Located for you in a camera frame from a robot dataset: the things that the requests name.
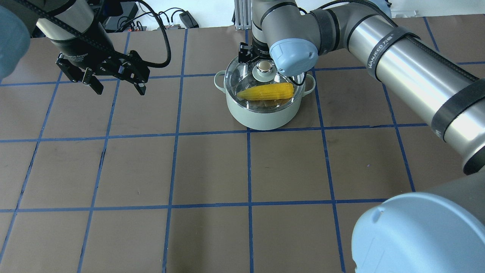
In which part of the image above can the yellow corn cob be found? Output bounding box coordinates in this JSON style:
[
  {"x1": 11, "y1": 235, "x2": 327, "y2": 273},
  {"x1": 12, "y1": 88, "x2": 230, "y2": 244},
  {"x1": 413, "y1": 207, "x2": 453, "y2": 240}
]
[{"x1": 236, "y1": 82, "x2": 294, "y2": 101}]

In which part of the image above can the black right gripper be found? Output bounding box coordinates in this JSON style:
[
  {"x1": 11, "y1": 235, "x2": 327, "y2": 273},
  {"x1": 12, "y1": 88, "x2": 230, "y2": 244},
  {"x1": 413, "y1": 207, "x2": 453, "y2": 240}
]
[{"x1": 238, "y1": 38, "x2": 273, "y2": 69}]

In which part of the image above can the pale green steel pot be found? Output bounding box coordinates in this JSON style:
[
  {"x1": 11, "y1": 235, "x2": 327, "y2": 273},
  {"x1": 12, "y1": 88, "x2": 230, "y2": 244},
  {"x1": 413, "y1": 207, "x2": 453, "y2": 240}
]
[{"x1": 214, "y1": 71, "x2": 316, "y2": 131}]

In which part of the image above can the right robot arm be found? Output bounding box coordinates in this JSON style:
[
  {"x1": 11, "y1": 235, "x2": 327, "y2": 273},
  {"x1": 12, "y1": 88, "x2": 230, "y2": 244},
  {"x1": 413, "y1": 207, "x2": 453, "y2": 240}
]
[{"x1": 251, "y1": 0, "x2": 485, "y2": 273}]

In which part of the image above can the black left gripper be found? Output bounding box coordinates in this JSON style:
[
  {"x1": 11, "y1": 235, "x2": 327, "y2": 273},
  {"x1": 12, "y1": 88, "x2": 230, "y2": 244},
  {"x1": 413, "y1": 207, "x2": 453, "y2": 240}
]
[{"x1": 51, "y1": 37, "x2": 150, "y2": 96}]

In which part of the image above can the black power adapter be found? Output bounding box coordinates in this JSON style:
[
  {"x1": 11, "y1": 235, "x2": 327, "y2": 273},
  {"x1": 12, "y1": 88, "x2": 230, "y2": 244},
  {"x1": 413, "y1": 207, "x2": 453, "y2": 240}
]
[{"x1": 179, "y1": 11, "x2": 199, "y2": 29}]

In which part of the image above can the glass pot lid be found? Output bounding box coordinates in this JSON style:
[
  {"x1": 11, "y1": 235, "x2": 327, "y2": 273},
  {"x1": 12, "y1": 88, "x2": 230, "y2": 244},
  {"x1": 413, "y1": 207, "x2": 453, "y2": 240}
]
[{"x1": 219, "y1": 58, "x2": 315, "y2": 113}]

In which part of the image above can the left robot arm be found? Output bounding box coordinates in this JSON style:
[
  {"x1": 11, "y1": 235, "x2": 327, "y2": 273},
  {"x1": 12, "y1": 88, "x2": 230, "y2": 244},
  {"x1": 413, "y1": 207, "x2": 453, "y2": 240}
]
[{"x1": 1, "y1": 0, "x2": 150, "y2": 96}]

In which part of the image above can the aluminium frame post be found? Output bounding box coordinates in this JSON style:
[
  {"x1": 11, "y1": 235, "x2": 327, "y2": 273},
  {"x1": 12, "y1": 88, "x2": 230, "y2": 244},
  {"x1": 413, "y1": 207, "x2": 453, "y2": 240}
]
[{"x1": 234, "y1": 0, "x2": 252, "y2": 30}]

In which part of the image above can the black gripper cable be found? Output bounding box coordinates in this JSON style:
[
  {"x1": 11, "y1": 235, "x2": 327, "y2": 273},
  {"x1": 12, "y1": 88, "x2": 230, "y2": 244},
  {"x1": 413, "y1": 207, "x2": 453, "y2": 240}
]
[{"x1": 15, "y1": 0, "x2": 172, "y2": 69}]

